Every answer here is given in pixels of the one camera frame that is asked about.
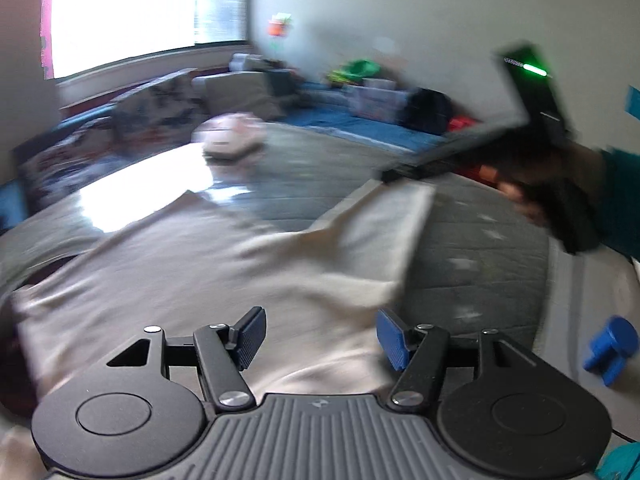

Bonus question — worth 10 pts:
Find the blue plastic part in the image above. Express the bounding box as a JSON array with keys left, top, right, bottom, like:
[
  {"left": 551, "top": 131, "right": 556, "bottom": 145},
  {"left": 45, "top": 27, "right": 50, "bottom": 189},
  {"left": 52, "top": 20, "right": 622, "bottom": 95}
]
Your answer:
[{"left": 582, "top": 315, "right": 640, "bottom": 387}]

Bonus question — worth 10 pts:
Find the cream shirt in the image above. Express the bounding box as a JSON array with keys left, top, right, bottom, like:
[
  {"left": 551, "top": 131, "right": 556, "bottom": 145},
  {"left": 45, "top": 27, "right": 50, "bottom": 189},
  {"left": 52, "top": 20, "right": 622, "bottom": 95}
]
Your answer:
[{"left": 10, "top": 180, "right": 436, "bottom": 401}]

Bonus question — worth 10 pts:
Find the window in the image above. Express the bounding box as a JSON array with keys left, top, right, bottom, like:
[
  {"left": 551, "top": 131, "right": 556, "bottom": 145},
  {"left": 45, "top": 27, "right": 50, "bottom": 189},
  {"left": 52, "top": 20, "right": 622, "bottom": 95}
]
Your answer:
[{"left": 42, "top": 0, "right": 251, "bottom": 81}]

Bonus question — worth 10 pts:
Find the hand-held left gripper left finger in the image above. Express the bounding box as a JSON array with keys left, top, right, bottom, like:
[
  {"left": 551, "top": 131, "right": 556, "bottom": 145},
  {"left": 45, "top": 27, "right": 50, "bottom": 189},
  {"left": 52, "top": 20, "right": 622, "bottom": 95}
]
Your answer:
[{"left": 105, "top": 306, "right": 267, "bottom": 413}]

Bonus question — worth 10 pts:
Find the person's teal top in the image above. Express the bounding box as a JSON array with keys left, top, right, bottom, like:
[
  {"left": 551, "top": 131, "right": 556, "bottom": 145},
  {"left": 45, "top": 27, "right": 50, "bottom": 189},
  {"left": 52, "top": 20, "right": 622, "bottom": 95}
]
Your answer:
[{"left": 595, "top": 442, "right": 640, "bottom": 480}]

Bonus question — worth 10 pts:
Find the green toy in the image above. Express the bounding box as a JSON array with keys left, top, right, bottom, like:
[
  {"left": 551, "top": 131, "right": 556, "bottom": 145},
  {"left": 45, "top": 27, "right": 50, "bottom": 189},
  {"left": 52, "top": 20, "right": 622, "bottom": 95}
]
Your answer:
[{"left": 325, "top": 59, "right": 386, "bottom": 86}]

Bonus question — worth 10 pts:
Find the pale patterned storage bag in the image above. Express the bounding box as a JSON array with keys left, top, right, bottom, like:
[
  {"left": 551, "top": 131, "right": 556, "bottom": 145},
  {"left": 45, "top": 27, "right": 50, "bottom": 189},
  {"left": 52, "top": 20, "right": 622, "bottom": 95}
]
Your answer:
[{"left": 345, "top": 77, "right": 413, "bottom": 123}]

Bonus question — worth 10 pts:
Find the grey cushion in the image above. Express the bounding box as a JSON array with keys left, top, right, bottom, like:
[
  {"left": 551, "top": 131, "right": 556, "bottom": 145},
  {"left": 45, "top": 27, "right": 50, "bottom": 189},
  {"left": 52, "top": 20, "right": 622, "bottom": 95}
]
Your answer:
[{"left": 192, "top": 70, "right": 293, "bottom": 121}]

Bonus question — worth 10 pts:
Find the person's right hand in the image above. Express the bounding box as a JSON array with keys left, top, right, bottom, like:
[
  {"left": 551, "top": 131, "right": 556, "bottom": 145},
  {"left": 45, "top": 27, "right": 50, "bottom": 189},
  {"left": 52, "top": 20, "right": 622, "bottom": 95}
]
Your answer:
[{"left": 497, "top": 160, "right": 551, "bottom": 226}]

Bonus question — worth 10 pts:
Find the black bag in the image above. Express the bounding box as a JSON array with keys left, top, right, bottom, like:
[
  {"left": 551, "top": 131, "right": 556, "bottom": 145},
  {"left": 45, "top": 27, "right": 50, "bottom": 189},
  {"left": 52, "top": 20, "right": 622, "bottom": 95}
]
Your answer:
[{"left": 407, "top": 87, "right": 453, "bottom": 136}]

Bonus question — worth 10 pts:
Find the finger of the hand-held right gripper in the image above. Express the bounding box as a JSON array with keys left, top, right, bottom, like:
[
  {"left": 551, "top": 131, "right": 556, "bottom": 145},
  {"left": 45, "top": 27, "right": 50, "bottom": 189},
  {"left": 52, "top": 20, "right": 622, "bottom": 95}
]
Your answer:
[{"left": 382, "top": 117, "right": 533, "bottom": 183}]

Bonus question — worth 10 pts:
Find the grey quilted star mat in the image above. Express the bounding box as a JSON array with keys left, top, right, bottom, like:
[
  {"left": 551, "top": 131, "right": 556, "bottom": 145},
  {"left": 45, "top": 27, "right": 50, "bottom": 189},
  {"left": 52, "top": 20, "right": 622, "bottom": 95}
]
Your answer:
[{"left": 0, "top": 122, "right": 566, "bottom": 361}]

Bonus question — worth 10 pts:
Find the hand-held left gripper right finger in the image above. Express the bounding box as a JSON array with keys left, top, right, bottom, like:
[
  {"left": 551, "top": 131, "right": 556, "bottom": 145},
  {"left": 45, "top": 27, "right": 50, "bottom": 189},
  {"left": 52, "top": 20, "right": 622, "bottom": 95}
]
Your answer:
[{"left": 375, "top": 308, "right": 536, "bottom": 411}]

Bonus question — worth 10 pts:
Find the orange pinwheel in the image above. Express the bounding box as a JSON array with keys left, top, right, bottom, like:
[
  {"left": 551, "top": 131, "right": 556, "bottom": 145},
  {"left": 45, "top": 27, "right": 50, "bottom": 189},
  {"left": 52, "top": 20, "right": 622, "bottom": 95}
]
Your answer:
[{"left": 267, "top": 12, "right": 296, "bottom": 38}]

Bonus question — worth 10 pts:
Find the blue floor mat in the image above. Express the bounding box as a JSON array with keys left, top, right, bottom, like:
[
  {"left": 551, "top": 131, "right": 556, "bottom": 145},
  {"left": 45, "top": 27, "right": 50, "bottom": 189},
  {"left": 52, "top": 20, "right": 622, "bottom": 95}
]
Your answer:
[{"left": 280, "top": 80, "right": 451, "bottom": 153}]

